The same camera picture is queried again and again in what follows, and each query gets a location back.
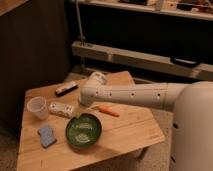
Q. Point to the green ceramic bowl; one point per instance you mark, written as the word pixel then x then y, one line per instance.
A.
pixel 84 131

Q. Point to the white plastic bottle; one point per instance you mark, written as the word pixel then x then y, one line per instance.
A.
pixel 61 109

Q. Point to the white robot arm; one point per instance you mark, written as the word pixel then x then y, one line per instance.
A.
pixel 191 104

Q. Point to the orange carrot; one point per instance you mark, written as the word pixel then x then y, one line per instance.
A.
pixel 107 110

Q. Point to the black and white eraser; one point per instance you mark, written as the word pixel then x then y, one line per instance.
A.
pixel 66 88

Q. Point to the wooden table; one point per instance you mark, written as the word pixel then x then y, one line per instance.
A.
pixel 134 129

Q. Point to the clear plastic cup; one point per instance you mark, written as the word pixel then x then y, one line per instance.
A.
pixel 38 107

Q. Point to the blue sponge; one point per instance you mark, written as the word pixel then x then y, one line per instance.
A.
pixel 47 137

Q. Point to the metal shelf rack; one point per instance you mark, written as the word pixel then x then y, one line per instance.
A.
pixel 143 37

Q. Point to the black handle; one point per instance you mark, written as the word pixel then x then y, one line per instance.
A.
pixel 190 64

